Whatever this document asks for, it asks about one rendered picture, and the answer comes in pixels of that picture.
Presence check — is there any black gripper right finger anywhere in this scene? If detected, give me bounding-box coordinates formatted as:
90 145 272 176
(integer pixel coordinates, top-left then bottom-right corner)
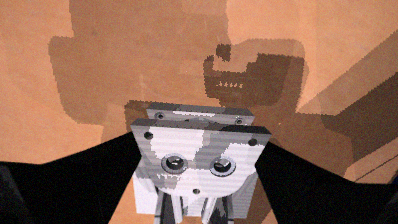
254 141 398 224

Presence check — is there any white metal housing plate with two holes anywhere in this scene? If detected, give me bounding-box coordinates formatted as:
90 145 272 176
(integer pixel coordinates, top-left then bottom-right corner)
130 118 272 198

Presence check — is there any blue block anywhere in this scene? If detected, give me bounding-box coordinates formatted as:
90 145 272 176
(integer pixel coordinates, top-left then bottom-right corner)
391 175 398 184

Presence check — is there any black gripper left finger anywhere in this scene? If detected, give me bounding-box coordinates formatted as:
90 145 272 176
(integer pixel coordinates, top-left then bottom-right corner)
0 131 142 224

